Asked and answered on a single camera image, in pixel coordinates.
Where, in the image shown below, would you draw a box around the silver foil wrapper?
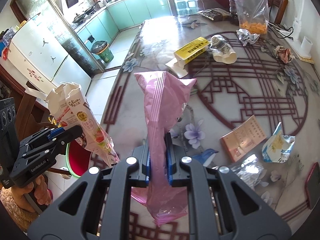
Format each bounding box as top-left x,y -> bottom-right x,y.
236,28 -> 260,47

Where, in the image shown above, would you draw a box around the person's left hand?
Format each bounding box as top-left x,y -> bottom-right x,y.
11,175 -> 52,213

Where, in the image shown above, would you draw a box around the black power cable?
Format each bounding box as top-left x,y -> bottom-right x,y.
267,21 -> 295,40

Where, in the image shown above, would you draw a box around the clear crinkled plastic wrapper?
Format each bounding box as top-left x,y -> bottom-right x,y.
228,154 -> 269,189

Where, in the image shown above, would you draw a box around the black wok on stove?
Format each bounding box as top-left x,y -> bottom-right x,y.
72,13 -> 87,25

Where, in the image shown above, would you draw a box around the wooden chair behind table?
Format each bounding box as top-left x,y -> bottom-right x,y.
268,0 -> 289,24

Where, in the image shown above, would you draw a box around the clear bag of orange snacks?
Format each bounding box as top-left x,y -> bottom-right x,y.
234,0 -> 269,35

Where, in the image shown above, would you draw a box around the blue white snack bag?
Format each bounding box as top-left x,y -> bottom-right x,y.
262,122 -> 295,163

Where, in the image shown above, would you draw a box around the white two-door refrigerator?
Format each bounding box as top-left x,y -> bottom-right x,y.
8,14 -> 91,94

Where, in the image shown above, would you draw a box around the red paper wrapper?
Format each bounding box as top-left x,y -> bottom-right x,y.
272,46 -> 295,64

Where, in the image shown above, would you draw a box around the green kitchen trash can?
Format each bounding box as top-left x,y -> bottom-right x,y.
91,41 -> 114,63

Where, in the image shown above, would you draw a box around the dark carved wooden chair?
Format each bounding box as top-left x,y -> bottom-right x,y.
15,80 -> 63,136

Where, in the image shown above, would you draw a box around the yellow medicine box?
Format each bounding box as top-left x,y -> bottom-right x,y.
174,37 -> 210,67

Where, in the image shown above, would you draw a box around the pink plastic bag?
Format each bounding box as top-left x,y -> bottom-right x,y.
131,71 -> 196,226

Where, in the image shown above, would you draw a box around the dark snack packet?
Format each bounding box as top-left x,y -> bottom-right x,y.
197,8 -> 231,22

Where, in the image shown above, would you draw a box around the white paper cup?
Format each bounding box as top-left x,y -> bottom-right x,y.
300,36 -> 313,54

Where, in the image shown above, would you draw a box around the crushed patterned paper cup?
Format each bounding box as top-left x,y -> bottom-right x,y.
210,35 -> 238,64

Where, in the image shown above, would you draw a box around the red bin with green rim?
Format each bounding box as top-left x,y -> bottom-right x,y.
66,140 -> 92,178

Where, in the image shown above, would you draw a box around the pink strawberry Glico box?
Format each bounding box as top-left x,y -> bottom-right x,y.
45,82 -> 119,167

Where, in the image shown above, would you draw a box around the teal kitchen cabinets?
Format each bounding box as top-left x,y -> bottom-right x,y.
75,0 -> 172,43

